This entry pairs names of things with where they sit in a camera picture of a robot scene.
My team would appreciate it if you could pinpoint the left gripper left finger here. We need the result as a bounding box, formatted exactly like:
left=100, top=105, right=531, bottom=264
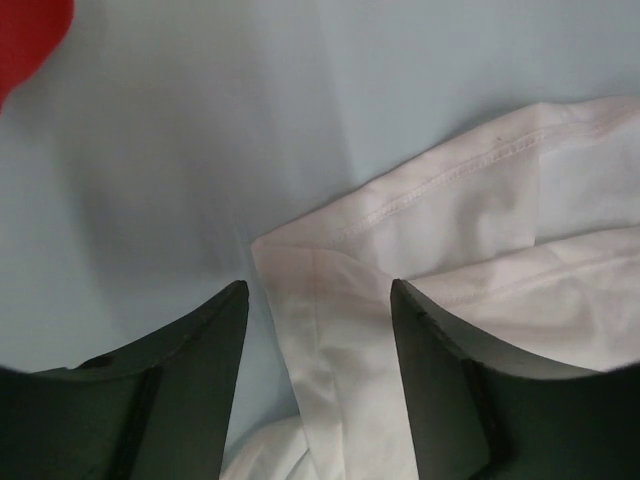
left=1, top=281, right=249, bottom=479

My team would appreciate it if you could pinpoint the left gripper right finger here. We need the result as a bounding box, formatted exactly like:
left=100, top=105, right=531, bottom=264
left=391, top=280, right=639, bottom=479

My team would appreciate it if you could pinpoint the white tank top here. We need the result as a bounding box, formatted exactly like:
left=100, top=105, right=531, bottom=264
left=224, top=97, right=639, bottom=479

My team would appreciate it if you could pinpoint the red tank top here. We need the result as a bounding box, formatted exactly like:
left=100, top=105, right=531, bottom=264
left=1, top=0, right=75, bottom=104

